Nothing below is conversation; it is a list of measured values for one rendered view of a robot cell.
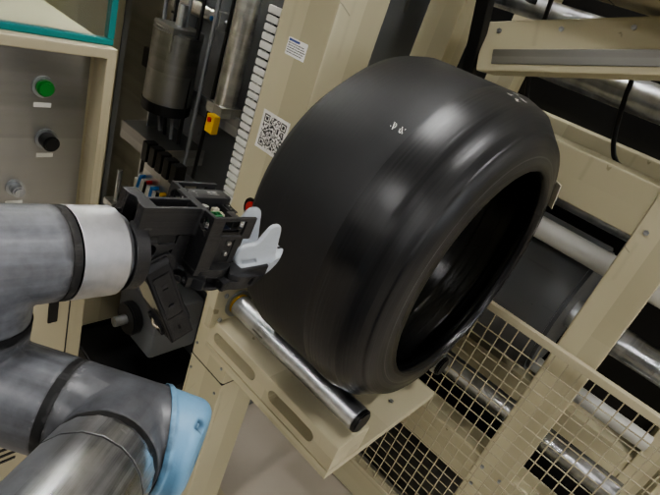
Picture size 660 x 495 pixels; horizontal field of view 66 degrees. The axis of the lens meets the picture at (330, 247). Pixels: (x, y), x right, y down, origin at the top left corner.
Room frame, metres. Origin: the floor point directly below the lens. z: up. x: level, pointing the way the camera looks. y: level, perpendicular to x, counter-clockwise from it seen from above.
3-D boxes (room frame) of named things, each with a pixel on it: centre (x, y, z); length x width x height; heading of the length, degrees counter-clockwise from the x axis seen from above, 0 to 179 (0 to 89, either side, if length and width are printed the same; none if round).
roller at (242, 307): (0.73, -0.01, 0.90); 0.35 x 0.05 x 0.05; 56
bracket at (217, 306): (0.95, 0.07, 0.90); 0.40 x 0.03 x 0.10; 146
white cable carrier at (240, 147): (1.00, 0.23, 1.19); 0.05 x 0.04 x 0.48; 146
